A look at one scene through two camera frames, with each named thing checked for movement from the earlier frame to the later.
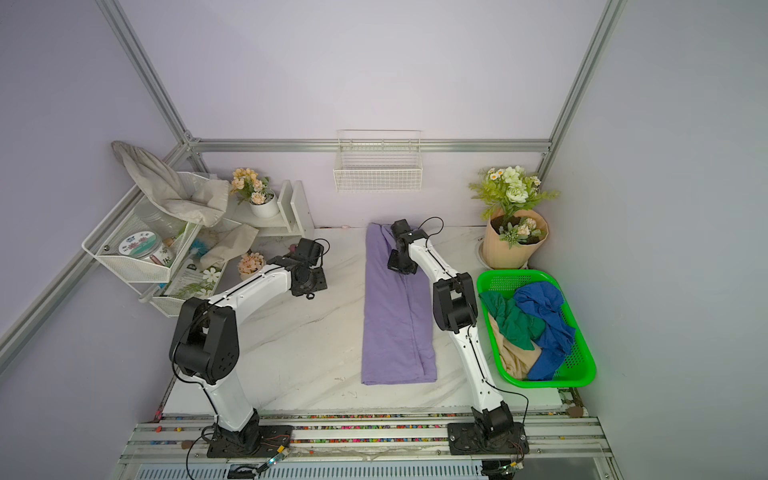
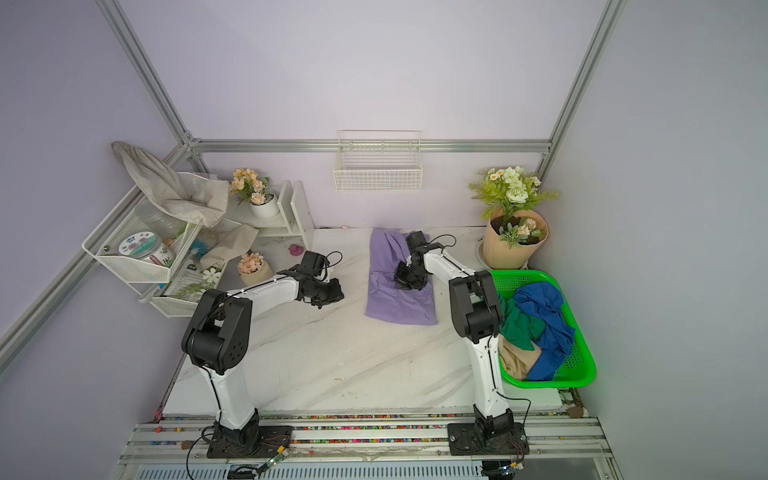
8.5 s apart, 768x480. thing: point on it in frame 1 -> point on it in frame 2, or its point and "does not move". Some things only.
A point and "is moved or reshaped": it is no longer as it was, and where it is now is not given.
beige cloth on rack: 234,242 does not move
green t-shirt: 519,326 does not move
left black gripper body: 317,280 -> 327,290
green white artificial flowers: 510,192 does not move
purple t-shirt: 397,340 is moved or reshaped
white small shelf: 294,218 does not move
